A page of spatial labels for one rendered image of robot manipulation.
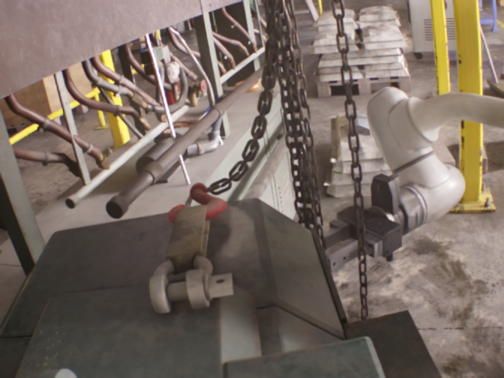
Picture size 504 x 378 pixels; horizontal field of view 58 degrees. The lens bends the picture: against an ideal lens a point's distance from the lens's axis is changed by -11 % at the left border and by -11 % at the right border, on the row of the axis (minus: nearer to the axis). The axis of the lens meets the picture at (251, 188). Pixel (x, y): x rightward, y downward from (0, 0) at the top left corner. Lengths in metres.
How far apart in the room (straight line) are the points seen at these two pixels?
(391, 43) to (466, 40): 2.11
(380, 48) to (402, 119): 3.21
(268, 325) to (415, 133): 0.63
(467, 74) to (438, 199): 1.23
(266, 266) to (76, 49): 0.64
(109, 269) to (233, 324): 0.22
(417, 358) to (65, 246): 0.47
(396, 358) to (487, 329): 1.20
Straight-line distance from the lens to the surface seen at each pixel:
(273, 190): 2.05
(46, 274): 0.65
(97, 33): 1.10
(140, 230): 0.68
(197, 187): 0.72
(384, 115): 1.03
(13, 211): 0.87
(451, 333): 1.69
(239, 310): 0.46
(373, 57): 4.24
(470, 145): 2.29
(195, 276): 0.43
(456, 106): 0.99
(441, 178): 1.04
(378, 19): 4.65
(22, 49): 0.91
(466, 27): 2.15
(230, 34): 2.43
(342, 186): 2.54
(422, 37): 5.54
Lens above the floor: 1.14
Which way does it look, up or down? 24 degrees down
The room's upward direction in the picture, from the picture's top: 10 degrees counter-clockwise
